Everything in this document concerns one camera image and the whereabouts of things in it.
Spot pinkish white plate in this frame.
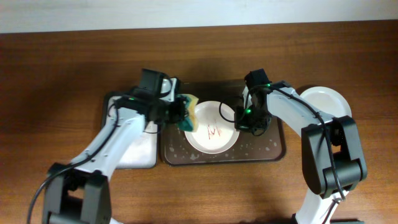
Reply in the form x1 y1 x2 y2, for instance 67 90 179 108
185 101 239 154

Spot green yellow sponge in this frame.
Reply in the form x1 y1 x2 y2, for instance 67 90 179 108
177 94 199 132

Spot pale green plate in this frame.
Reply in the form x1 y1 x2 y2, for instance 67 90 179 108
300 86 352 117

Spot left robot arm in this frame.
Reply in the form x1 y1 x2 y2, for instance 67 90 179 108
41 69 188 223

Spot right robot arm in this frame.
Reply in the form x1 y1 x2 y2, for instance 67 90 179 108
233 69 368 223

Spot small dark tray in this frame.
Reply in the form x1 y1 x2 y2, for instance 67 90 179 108
99 90 160 170

